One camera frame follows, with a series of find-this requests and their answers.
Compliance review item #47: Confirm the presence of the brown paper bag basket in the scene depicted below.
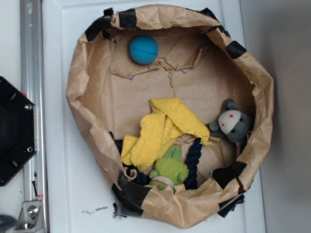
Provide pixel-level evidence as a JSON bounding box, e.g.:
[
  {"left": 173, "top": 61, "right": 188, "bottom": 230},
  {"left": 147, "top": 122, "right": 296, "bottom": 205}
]
[{"left": 66, "top": 4, "right": 274, "bottom": 229}]

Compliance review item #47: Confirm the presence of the blue ball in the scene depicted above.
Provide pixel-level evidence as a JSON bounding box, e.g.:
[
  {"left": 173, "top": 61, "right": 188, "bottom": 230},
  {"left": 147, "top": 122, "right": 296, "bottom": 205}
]
[{"left": 129, "top": 35, "right": 158, "bottom": 65}]

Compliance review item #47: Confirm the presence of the aluminium rail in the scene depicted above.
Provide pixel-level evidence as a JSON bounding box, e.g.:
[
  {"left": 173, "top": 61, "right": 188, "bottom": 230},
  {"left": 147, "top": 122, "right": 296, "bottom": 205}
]
[{"left": 20, "top": 0, "right": 50, "bottom": 233}]

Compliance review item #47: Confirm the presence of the grey plush mouse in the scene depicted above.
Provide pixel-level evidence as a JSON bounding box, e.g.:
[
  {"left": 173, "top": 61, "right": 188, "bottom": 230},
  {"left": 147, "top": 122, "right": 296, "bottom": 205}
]
[{"left": 207, "top": 99, "right": 254, "bottom": 143}]

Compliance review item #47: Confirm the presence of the white tray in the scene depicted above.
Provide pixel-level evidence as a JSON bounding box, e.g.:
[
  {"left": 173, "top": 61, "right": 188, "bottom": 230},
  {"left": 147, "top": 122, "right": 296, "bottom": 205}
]
[{"left": 42, "top": 0, "right": 266, "bottom": 233}]

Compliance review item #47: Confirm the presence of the dark blue rope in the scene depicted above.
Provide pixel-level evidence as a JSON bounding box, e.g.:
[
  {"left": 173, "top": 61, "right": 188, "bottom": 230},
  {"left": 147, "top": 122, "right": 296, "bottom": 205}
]
[{"left": 108, "top": 131, "right": 203, "bottom": 190}]

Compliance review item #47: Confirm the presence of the green plush toy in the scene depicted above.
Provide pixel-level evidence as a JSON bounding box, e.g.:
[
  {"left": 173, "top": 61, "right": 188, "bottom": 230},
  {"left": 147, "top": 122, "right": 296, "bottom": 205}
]
[{"left": 149, "top": 146, "right": 189, "bottom": 191}]

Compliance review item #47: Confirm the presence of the yellow cloth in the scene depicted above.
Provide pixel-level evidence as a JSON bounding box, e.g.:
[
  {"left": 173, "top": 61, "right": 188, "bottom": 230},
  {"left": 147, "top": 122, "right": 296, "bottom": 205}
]
[{"left": 121, "top": 98, "right": 210, "bottom": 172}]

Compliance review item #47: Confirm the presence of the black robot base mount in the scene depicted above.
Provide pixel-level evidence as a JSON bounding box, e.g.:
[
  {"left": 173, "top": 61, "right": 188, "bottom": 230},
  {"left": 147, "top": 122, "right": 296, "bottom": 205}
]
[{"left": 0, "top": 77, "right": 36, "bottom": 186}]

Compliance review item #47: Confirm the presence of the metal corner bracket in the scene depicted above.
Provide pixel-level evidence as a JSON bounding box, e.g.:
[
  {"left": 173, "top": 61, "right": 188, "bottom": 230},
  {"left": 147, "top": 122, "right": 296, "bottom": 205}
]
[{"left": 14, "top": 200, "right": 45, "bottom": 233}]

